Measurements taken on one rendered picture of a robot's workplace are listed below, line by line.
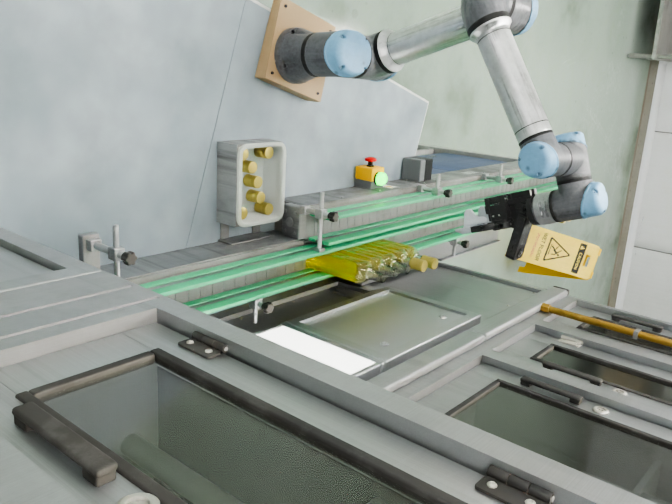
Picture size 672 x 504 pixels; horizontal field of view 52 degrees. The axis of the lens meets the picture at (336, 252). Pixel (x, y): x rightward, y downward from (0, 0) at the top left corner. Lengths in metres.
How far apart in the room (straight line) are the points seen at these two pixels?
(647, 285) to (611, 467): 6.43
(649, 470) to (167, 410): 1.04
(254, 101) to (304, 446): 1.39
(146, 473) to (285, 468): 0.12
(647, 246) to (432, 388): 6.27
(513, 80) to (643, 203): 6.26
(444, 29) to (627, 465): 1.07
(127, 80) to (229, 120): 0.33
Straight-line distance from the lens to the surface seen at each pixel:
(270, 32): 1.95
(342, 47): 1.80
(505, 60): 1.54
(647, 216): 7.74
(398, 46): 1.86
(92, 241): 1.54
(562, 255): 5.25
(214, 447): 0.68
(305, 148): 2.11
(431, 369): 1.69
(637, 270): 7.87
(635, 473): 1.50
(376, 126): 2.38
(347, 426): 0.71
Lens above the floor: 2.16
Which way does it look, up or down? 38 degrees down
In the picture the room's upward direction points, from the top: 106 degrees clockwise
